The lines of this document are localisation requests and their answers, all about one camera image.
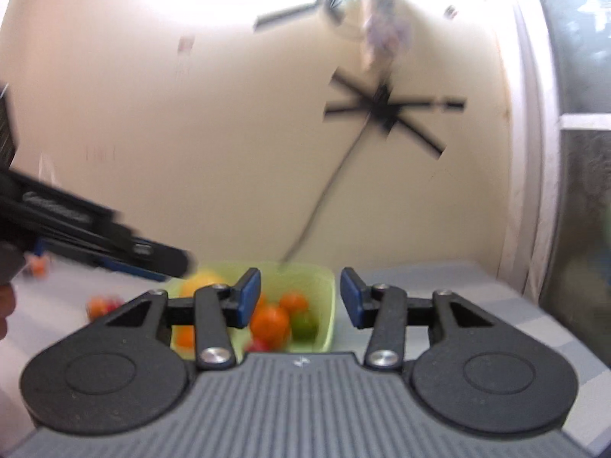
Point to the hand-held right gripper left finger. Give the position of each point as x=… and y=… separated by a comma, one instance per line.
x=248, y=296

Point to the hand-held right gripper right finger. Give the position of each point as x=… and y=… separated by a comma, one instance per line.
x=351, y=296

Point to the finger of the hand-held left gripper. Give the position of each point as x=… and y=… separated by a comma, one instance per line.
x=152, y=253
x=119, y=265

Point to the green plastic basin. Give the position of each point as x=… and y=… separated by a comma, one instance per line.
x=320, y=296

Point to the large orange mandarin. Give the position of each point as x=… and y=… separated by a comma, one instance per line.
x=270, y=327

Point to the bright red cherry tomato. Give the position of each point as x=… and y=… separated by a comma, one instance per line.
x=113, y=304

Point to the small orange mandarin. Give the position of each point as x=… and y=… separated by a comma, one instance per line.
x=184, y=338
x=293, y=303

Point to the yellow pomelo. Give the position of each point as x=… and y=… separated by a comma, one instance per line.
x=203, y=282

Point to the dark red cherry tomato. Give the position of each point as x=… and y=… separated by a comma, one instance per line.
x=257, y=345

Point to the large green cherry tomato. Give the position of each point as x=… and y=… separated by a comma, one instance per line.
x=305, y=326

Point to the person's left hand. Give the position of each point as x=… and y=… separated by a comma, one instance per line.
x=5, y=312

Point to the bagged orange cherry tomato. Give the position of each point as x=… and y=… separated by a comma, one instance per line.
x=38, y=265

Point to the striped blue bed sheet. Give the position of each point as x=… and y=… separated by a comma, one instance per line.
x=501, y=291

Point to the white wall socket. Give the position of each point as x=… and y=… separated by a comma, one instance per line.
x=185, y=44

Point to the window with white frame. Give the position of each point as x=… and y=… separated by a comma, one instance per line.
x=539, y=152

